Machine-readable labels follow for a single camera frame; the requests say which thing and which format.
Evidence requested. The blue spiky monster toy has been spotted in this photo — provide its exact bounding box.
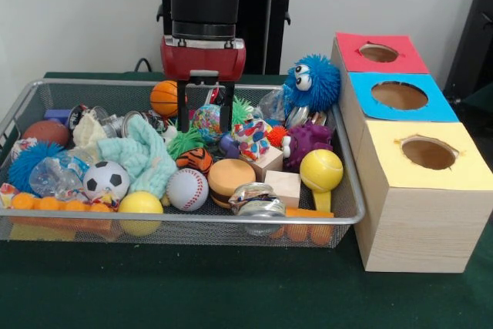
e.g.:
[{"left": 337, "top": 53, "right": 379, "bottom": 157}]
[{"left": 283, "top": 54, "right": 342, "bottom": 113}]

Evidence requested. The side table with green cloth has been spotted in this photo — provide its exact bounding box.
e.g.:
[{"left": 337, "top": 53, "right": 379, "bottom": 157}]
[{"left": 460, "top": 82, "right": 493, "bottom": 116}]

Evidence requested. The black and white soccer ball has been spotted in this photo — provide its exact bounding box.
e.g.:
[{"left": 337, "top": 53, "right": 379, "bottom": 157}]
[{"left": 82, "top": 161, "right": 131, "bottom": 201}]

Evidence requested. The purple spiky monster toy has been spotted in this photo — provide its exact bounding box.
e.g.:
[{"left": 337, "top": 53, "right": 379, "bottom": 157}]
[{"left": 283, "top": 120, "right": 334, "bottom": 174}]

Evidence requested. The white baseball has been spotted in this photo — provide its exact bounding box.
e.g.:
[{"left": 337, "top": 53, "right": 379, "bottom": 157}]
[{"left": 166, "top": 168, "right": 210, "bottom": 212}]

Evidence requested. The wooden box with three holes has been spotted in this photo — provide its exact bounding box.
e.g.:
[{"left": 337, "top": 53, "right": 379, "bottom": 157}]
[{"left": 330, "top": 32, "right": 493, "bottom": 273}]

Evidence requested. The blue spiky ball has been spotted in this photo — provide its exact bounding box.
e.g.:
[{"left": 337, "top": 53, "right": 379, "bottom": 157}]
[{"left": 7, "top": 140, "right": 65, "bottom": 195}]

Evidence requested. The plain yellow ball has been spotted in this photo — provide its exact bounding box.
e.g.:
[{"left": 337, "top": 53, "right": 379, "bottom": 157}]
[{"left": 118, "top": 190, "right": 164, "bottom": 237}]

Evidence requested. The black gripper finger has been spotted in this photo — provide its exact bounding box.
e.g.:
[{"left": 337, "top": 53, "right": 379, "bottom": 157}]
[
  {"left": 213, "top": 81, "right": 236, "bottom": 133},
  {"left": 176, "top": 79, "right": 201, "bottom": 134}
]

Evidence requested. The brown football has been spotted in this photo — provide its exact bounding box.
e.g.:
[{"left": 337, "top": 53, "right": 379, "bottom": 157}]
[{"left": 22, "top": 119, "right": 71, "bottom": 149}]

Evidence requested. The orange basketball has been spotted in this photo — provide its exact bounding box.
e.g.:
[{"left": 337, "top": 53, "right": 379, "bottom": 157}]
[{"left": 149, "top": 80, "right": 189, "bottom": 117}]

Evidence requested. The globe print ball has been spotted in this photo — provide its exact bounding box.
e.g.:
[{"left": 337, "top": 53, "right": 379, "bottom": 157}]
[{"left": 191, "top": 104, "right": 225, "bottom": 144}]

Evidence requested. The clear mesh bin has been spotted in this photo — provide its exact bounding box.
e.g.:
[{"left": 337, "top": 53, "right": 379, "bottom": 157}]
[{"left": 0, "top": 78, "right": 366, "bottom": 247}]

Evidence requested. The yellow tennis ball with handle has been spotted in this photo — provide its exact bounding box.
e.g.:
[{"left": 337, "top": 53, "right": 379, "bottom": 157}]
[{"left": 299, "top": 149, "right": 344, "bottom": 213}]

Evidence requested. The black stand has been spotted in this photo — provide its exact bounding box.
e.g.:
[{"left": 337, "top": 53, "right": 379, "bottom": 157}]
[{"left": 442, "top": 0, "right": 493, "bottom": 105}]

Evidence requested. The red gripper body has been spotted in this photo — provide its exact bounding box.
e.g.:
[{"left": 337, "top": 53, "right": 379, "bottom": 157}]
[{"left": 159, "top": 35, "right": 247, "bottom": 83}]

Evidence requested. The mint green cloth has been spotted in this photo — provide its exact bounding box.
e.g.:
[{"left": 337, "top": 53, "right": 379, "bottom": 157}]
[{"left": 96, "top": 114, "right": 179, "bottom": 199}]

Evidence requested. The black looped cable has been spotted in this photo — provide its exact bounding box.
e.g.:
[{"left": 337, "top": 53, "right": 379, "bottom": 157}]
[{"left": 132, "top": 58, "right": 154, "bottom": 73}]

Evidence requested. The dark green tablecloth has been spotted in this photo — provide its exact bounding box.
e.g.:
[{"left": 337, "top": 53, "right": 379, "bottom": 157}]
[{"left": 0, "top": 70, "right": 493, "bottom": 329}]

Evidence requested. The orange four-stud building block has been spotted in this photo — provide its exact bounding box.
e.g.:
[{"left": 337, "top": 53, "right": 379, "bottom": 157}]
[{"left": 9, "top": 193, "right": 116, "bottom": 240}]

